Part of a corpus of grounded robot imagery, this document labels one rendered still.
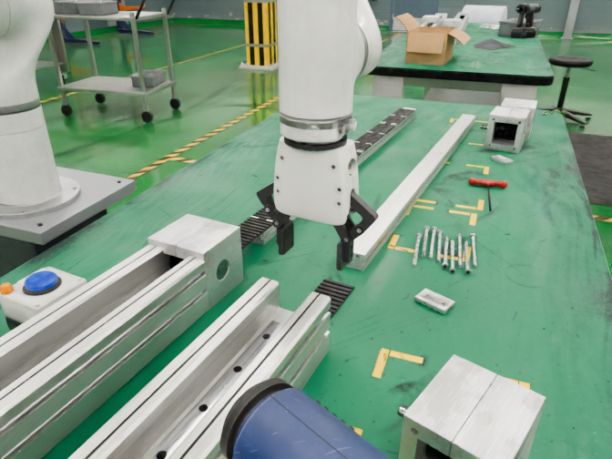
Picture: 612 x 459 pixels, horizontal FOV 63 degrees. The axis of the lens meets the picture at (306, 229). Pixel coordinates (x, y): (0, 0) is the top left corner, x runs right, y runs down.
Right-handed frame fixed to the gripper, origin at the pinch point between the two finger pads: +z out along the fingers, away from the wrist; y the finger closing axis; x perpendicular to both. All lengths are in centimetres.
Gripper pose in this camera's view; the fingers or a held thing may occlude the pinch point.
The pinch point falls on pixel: (314, 249)
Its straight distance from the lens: 66.1
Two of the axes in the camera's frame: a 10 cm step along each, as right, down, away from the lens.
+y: -8.9, -2.1, 4.0
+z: 0.0, 8.9, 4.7
